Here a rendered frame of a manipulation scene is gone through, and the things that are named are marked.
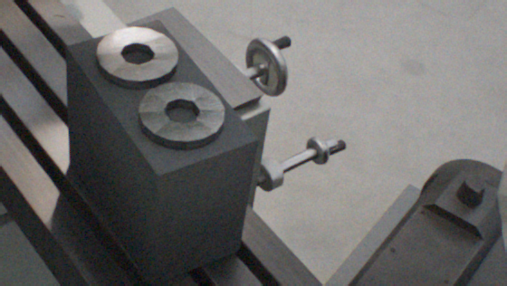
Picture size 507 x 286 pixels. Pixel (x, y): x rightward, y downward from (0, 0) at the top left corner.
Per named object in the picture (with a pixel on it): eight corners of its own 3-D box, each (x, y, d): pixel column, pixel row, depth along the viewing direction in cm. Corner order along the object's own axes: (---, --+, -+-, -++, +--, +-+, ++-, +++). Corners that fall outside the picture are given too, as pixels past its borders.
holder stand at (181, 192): (153, 131, 126) (160, 8, 111) (241, 251, 113) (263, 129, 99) (68, 160, 121) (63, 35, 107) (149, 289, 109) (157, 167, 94)
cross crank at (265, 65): (262, 65, 191) (270, 18, 183) (299, 100, 185) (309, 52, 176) (196, 92, 185) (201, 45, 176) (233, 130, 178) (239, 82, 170)
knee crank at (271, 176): (331, 138, 191) (338, 117, 187) (352, 157, 188) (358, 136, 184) (243, 181, 182) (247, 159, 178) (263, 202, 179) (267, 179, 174)
